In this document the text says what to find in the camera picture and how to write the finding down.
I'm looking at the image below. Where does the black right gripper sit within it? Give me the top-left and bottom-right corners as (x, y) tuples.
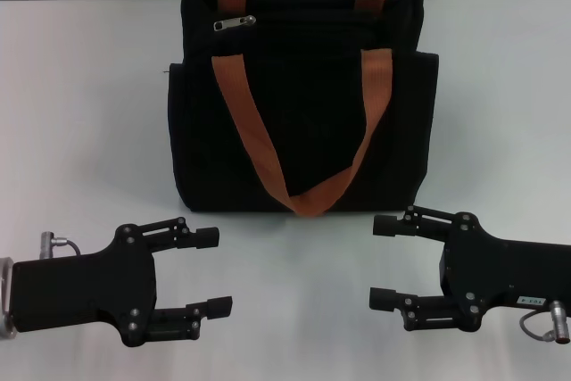
(368, 205), (571, 333)

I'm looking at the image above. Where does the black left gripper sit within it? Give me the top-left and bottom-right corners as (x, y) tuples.
(11, 216), (234, 349)

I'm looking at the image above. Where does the black bag with orange handles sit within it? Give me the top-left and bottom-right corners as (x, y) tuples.
(165, 0), (441, 218)

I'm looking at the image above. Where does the silver zipper pull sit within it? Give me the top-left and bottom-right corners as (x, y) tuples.
(212, 13), (258, 33)

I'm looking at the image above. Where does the grey left gripper cable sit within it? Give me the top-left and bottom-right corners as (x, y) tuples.
(40, 231), (84, 261)

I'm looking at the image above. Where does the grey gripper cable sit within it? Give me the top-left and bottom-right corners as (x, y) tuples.
(519, 302), (571, 346)
(40, 231), (84, 261)

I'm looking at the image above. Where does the grey right gripper cable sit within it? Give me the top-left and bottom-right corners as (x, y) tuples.
(519, 302), (571, 346)

